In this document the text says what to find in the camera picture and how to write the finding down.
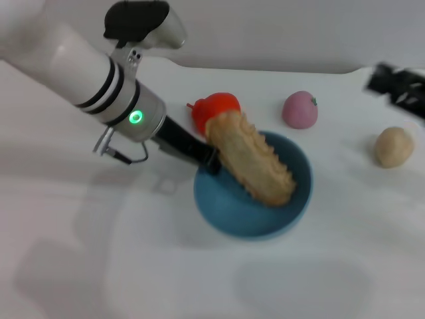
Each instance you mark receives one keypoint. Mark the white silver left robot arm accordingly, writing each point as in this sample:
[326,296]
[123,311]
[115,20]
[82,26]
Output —
[76,66]

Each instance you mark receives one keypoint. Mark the pink toy peach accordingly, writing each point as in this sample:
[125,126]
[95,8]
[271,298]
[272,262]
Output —
[299,110]

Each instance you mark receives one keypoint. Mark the red toy pear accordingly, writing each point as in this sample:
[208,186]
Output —
[209,108]

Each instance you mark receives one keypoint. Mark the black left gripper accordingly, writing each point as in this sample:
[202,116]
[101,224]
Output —
[179,136]

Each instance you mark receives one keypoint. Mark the long toasted bread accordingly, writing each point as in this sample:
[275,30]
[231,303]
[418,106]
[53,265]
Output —
[249,159]

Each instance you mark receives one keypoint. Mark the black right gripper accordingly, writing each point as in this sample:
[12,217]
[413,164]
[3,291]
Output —
[411,89]

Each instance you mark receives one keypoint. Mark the blue bowl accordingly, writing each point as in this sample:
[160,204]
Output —
[225,209]

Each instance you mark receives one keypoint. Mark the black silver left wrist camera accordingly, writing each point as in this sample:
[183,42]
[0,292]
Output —
[139,20]

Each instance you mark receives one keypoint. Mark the beige toy potato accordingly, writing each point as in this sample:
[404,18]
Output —
[394,148]

